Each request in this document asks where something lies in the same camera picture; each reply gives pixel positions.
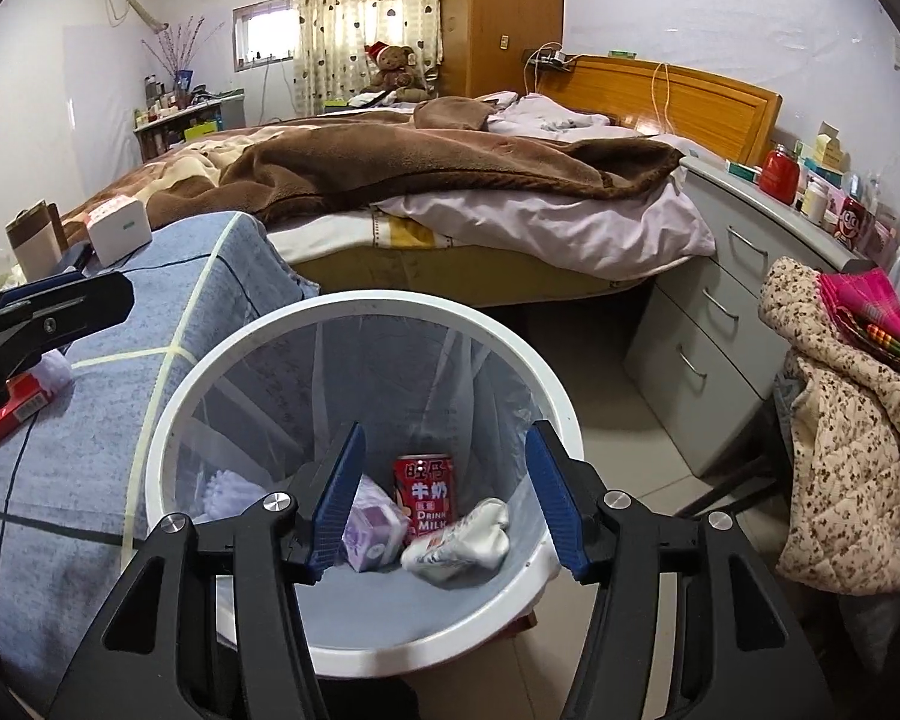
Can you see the brown fleece blanket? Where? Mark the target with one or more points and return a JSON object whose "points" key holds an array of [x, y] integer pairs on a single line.
{"points": [[324, 165]]}

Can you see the brown teddy bear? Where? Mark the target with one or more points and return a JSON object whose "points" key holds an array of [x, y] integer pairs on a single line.
{"points": [[395, 73]]}

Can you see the blue grey table cloth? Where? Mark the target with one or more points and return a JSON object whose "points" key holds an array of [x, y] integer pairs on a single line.
{"points": [[71, 507]]}

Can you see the wooden headboard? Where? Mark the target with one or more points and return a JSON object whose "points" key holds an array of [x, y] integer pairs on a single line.
{"points": [[732, 119]]}

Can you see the pink bed quilt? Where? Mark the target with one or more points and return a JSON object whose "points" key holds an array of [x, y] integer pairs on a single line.
{"points": [[620, 240]]}

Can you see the crumpled white wrapper in bin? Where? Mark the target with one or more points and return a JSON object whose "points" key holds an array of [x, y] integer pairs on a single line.
{"points": [[479, 540]]}

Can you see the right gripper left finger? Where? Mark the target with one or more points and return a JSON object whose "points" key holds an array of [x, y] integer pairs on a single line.
{"points": [[204, 621]]}

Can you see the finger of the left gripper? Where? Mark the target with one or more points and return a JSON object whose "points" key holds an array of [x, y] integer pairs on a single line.
{"points": [[47, 314]]}

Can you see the white orange square box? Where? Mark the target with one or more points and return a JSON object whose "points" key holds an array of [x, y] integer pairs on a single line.
{"points": [[117, 228]]}

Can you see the orange wooden wardrobe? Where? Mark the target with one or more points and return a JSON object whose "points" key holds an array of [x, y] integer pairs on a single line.
{"points": [[485, 42]]}

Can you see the floral quilted jacket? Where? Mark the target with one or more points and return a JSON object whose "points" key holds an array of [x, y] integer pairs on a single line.
{"points": [[844, 530]]}

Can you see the red jar on nightstand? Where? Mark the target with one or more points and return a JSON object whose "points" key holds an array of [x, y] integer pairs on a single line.
{"points": [[780, 175]]}

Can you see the white purple carton box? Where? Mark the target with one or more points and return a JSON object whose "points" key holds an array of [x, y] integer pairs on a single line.
{"points": [[375, 530]]}

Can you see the red drink can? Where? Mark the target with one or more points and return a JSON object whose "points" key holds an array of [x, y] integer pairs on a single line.
{"points": [[424, 487]]}

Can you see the cluttered side shelf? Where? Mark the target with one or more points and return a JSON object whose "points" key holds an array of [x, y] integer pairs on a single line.
{"points": [[165, 128]]}

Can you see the patterned window curtain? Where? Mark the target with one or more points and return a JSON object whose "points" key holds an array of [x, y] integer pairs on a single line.
{"points": [[334, 35]]}

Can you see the brown beige cup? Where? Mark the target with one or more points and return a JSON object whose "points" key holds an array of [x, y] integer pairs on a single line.
{"points": [[37, 239]]}

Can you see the red orange flat packet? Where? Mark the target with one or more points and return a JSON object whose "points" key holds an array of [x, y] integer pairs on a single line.
{"points": [[27, 396]]}

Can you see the grey drawer nightstand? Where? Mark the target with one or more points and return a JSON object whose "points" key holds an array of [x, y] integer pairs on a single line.
{"points": [[701, 358]]}

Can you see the dark blue glasses case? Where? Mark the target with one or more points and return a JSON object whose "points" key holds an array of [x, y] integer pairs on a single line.
{"points": [[76, 258]]}

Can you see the pink plaid cloth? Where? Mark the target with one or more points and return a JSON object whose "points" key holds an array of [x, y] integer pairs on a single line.
{"points": [[865, 309]]}

